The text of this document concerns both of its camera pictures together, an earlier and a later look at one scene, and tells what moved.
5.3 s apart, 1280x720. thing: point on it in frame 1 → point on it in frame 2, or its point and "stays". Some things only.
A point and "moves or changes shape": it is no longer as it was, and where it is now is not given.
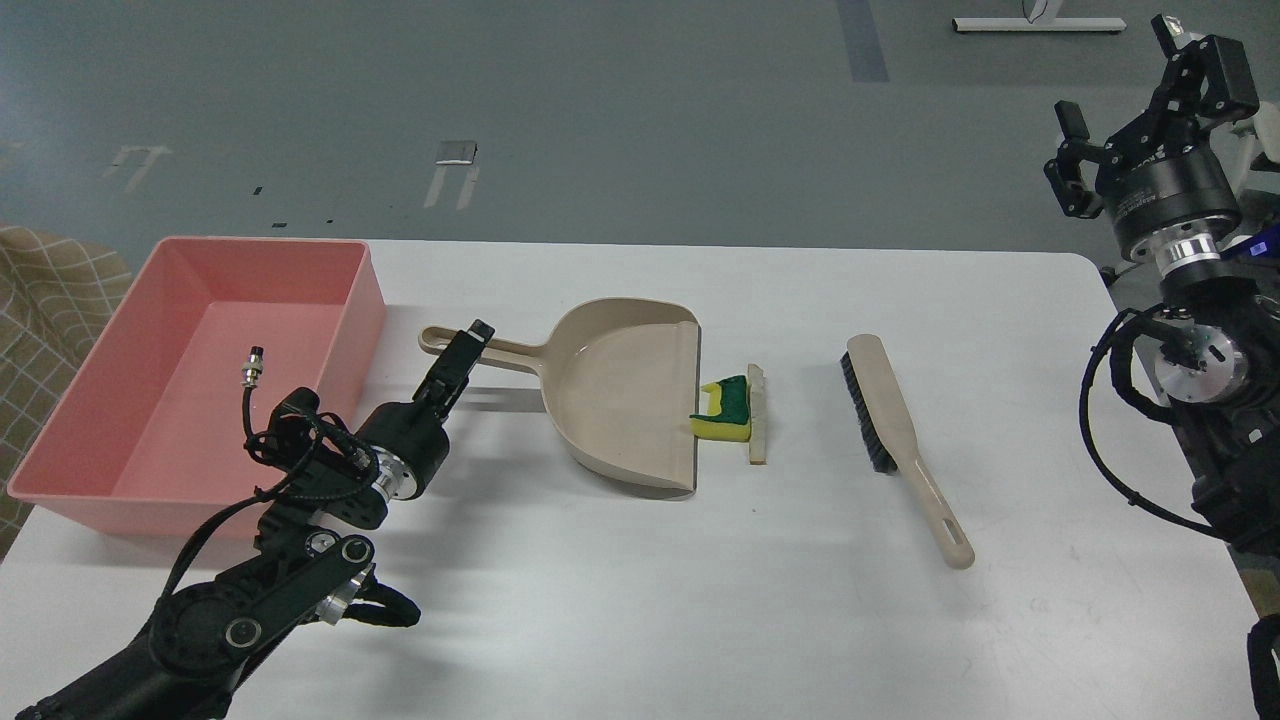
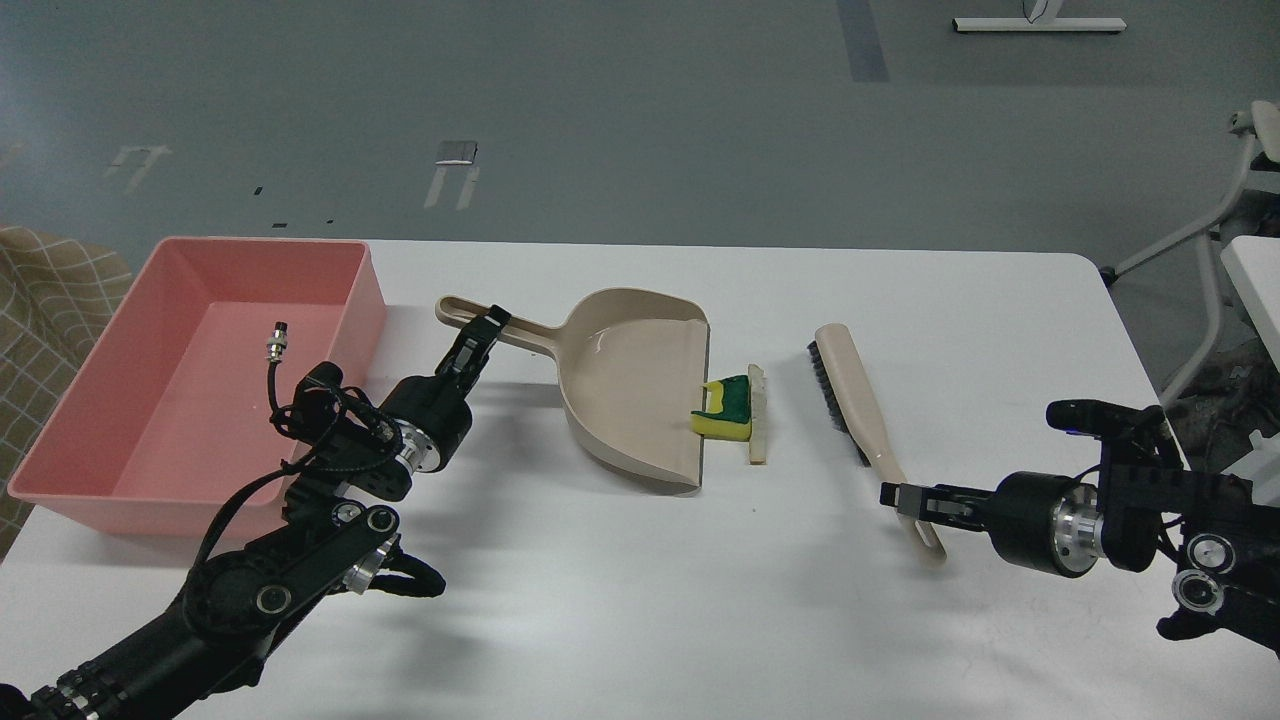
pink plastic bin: x=148 y=438 stays
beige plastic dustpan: x=621 y=377 moves or changes shape
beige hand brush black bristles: x=895 y=446 → x=839 y=418
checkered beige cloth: x=60 y=295 stays
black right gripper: x=1169 y=199 → x=1049 y=522
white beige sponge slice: x=757 y=402 stays
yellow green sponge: x=728 y=415 stays
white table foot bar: x=1039 y=24 stays
